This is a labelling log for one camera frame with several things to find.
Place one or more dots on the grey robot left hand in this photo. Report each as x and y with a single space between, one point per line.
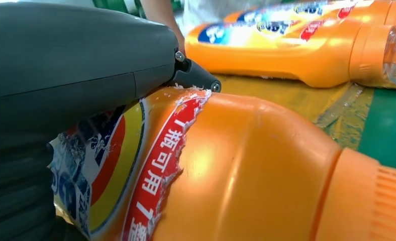
68 60

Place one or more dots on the person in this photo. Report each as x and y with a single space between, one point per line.
211 13

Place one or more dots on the yellow taped cardboard mat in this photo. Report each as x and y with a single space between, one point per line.
284 96

